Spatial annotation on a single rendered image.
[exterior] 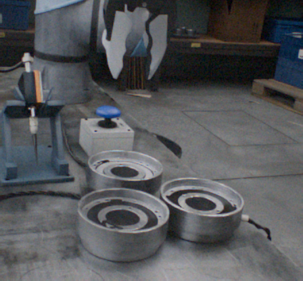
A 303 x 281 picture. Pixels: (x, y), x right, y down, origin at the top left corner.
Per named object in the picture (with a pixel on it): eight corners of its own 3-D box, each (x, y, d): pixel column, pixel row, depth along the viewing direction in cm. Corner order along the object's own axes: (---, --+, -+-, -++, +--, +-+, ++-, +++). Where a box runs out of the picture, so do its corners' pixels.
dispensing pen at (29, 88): (29, 162, 70) (19, 47, 74) (24, 168, 74) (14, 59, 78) (45, 161, 71) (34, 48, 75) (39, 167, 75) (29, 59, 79)
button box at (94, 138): (132, 157, 85) (135, 129, 83) (90, 159, 82) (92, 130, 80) (115, 140, 92) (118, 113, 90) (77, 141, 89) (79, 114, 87)
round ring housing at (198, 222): (151, 237, 61) (155, 207, 60) (161, 199, 71) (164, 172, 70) (240, 252, 60) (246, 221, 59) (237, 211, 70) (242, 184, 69)
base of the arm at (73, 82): (19, 84, 119) (20, 41, 115) (83, 86, 125) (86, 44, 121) (31, 104, 106) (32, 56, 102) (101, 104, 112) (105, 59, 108)
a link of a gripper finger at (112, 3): (126, 44, 71) (143, -20, 68) (130, 46, 69) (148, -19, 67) (94, 36, 68) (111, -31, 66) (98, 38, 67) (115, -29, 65)
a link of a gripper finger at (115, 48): (106, 70, 75) (123, 7, 73) (120, 81, 70) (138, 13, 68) (86, 65, 74) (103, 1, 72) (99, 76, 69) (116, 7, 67)
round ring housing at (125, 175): (174, 196, 73) (178, 169, 71) (120, 215, 65) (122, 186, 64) (124, 169, 79) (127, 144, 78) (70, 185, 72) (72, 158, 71)
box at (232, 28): (267, 44, 480) (276, -4, 467) (218, 42, 460) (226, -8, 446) (242, 36, 518) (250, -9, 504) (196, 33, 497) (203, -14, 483)
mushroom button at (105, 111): (121, 140, 84) (124, 111, 83) (98, 140, 83) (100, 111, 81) (113, 132, 88) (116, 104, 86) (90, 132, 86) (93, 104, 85)
